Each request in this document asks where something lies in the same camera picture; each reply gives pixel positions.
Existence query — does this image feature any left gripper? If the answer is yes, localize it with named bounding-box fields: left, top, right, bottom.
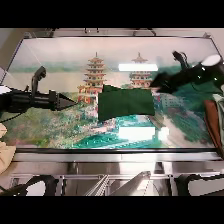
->
left=29, top=89, right=62, bottom=112

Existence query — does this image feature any cream garment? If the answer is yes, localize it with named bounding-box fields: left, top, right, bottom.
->
left=0, top=122, right=17, bottom=175

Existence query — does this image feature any brown garment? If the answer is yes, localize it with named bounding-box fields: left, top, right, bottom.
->
left=203, top=99, right=224, bottom=160

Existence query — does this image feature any dark green T-shirt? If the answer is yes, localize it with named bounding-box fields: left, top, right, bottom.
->
left=97, top=84, right=156, bottom=123

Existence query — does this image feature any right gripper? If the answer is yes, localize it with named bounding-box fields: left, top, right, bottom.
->
left=150, top=71, right=180, bottom=95

